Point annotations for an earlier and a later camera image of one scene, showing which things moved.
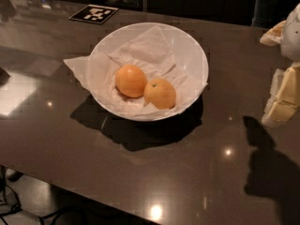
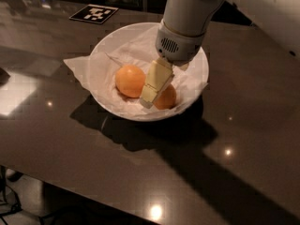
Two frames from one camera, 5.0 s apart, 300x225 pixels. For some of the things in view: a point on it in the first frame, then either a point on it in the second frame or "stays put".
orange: x=130 y=81 stays put
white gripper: x=292 y=35 → x=178 y=46
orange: x=159 y=94 stays put
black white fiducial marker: x=94 y=13 stays put
